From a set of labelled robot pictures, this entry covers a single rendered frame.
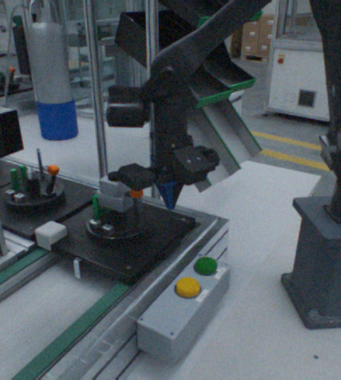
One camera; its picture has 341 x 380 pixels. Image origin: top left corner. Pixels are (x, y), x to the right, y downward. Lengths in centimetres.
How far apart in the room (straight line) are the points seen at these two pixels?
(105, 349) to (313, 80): 454
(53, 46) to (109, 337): 124
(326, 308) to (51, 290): 51
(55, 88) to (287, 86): 374
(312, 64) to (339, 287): 427
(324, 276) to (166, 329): 30
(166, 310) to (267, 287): 29
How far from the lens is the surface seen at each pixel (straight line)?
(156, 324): 65
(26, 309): 78
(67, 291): 79
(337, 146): 69
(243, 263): 94
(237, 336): 78
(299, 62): 499
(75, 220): 90
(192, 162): 64
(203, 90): 97
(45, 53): 167
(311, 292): 80
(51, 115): 170
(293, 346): 78
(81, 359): 63
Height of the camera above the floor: 142
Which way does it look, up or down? 27 degrees down
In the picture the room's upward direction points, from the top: straight up
